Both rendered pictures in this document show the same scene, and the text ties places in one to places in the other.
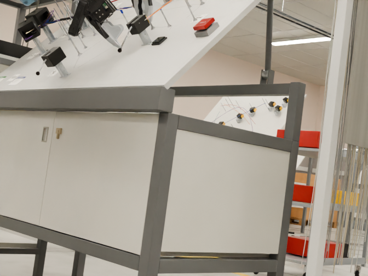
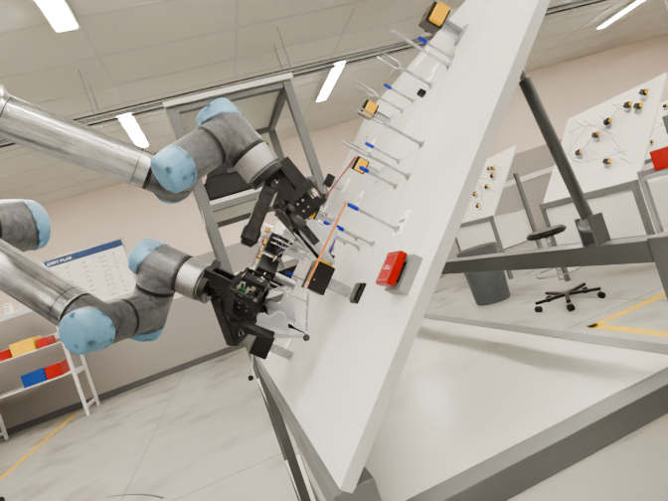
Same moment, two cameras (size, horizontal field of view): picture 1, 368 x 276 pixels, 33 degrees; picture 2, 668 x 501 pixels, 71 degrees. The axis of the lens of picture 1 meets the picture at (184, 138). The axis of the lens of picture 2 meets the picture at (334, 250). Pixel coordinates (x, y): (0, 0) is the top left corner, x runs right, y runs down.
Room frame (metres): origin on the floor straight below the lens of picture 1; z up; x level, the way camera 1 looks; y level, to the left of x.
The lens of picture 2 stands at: (1.19, -0.26, 1.15)
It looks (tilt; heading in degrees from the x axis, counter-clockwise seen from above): 0 degrees down; 28
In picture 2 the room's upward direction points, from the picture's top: 19 degrees counter-clockwise
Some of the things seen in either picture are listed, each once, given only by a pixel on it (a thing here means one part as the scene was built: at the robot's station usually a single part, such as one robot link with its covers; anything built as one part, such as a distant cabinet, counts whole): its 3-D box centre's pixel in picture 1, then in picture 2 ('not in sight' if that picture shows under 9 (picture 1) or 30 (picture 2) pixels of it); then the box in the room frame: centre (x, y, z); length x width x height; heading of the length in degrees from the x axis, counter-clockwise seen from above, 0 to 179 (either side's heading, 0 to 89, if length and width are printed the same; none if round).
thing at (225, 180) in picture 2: not in sight; (238, 175); (2.81, 0.91, 1.56); 0.30 x 0.23 x 0.19; 134
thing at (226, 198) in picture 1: (118, 177); (433, 435); (2.31, 0.22, 0.60); 1.17 x 0.58 x 0.40; 43
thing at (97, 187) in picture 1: (94, 175); not in sight; (1.90, 0.26, 0.60); 0.55 x 0.03 x 0.39; 43
